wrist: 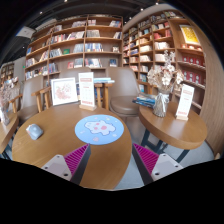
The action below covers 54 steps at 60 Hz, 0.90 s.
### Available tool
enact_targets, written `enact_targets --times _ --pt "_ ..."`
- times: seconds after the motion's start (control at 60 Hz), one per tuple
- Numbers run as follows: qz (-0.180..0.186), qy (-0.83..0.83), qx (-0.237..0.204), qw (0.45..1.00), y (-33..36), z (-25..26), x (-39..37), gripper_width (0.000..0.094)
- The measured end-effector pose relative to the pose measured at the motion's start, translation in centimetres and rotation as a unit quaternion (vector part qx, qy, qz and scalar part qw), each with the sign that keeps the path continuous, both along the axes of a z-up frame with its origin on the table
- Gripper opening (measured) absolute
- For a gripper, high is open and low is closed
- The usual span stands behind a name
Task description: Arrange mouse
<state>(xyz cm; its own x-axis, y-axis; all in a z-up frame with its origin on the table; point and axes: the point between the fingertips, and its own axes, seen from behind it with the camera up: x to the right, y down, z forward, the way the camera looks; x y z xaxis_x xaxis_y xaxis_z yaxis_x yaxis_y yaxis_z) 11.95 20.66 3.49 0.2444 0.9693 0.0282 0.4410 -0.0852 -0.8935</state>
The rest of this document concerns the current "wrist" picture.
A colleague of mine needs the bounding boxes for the grey computer mouse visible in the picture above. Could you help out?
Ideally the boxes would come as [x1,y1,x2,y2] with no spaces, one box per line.
[26,124,43,140]

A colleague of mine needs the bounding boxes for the tall sign on wooden base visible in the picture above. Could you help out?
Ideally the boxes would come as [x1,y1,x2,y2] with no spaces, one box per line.
[79,72,96,111]

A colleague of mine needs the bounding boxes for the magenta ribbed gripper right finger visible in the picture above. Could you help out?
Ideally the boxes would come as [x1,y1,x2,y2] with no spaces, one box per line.
[132,143,182,185]

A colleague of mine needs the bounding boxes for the wooden chair left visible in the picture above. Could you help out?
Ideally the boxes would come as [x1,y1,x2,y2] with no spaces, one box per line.
[10,75,45,125]

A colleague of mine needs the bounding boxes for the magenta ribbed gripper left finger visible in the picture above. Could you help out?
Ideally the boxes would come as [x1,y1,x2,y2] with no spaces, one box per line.
[42,144,91,185]

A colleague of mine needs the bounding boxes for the round blue mouse pad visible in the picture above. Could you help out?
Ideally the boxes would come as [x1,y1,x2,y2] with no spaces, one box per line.
[74,114,124,145]

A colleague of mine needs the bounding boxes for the left edge wooden table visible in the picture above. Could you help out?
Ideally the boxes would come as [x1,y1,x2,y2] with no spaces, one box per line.
[0,113,19,154]

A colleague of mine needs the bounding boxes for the large wooden bookshelf centre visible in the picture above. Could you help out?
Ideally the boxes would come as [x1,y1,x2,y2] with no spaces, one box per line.
[25,14,123,79]

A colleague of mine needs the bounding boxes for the brown padded chair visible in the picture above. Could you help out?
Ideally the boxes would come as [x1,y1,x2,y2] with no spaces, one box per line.
[106,67,140,117]

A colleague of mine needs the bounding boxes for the yellow poster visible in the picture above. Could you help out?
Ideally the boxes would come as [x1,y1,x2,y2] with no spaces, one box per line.
[180,25,200,45]

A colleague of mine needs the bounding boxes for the silver vase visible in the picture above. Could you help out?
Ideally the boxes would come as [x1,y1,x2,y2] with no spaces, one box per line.
[153,93,169,117]

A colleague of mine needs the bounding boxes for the dried flowers at left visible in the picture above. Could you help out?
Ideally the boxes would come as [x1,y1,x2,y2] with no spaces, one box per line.
[0,77,20,125]

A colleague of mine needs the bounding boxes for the wooden bookshelf right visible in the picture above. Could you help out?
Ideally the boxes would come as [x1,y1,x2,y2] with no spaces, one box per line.
[123,9,206,113]

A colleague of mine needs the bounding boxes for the white framed picture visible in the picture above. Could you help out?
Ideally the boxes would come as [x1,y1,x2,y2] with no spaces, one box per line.
[51,77,78,106]

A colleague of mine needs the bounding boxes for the white sign on right table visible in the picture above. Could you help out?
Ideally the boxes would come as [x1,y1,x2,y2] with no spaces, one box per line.
[176,84,194,120]

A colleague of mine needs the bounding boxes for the dried flower bouquet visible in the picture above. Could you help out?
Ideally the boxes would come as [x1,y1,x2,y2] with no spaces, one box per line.
[147,50,184,92]

